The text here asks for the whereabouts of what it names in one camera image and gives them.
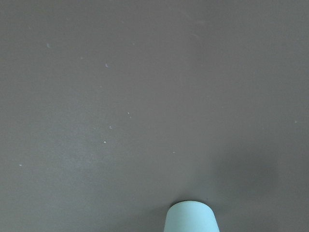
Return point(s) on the light green cup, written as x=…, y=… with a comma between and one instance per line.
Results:
x=190, y=216

